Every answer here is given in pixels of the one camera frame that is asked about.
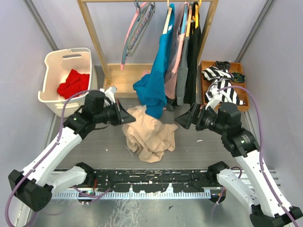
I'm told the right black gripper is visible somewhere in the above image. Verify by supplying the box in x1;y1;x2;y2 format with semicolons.
174;102;226;134

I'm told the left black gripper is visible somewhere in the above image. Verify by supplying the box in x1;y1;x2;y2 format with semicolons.
95;99;135;126

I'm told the beige t shirt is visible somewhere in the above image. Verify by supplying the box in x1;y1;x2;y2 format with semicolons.
122;105;178;163

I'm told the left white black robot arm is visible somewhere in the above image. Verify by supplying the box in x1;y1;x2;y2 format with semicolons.
8;86;135;212

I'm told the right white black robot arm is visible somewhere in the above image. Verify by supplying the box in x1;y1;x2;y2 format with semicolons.
174;103;303;227

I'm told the black garment on hanger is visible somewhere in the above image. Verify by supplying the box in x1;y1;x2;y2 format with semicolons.
183;2;202;105

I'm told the blue t shirt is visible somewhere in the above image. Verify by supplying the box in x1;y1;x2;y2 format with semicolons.
133;3;175;119

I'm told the grey garment on hanger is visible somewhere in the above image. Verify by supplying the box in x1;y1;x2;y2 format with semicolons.
176;36;189;106

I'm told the pink garment on hanger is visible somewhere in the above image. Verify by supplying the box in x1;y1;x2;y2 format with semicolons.
164;2;189;99

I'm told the pink plastic hanger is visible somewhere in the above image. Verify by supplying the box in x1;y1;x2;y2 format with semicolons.
120;1;150;71

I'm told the wooden hanger with blue shirt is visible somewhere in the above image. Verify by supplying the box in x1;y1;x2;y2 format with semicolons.
162;0;172;35

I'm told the grey plastic hanger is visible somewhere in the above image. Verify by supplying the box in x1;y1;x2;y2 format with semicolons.
122;0;157;59

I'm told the wooden clothes rack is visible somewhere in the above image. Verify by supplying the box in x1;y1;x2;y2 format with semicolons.
77;0;219;98

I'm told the black white striped cloth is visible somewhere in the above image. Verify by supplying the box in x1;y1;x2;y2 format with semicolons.
202;66;245;105

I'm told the orange wooden compartment tray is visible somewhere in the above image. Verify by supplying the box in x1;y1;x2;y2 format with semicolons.
201;61;250;112

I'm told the red cloth in basket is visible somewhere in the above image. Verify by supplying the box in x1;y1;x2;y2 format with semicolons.
57;69;90;99

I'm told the dark patterned cloth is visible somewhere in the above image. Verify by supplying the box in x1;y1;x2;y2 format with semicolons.
232;72;246;83

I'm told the white laundry basket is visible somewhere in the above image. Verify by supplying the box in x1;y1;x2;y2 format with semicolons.
38;48;98;118

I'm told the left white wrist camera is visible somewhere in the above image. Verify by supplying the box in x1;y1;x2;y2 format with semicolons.
99;86;117;106

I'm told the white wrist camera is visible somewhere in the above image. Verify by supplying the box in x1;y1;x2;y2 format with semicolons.
99;86;117;106
206;88;222;109

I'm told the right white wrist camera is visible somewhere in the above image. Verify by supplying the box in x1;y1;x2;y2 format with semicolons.
206;88;222;109

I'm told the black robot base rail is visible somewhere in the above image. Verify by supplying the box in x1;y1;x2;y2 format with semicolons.
76;169;226;203

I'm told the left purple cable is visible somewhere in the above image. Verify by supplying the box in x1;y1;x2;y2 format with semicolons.
5;89;89;227

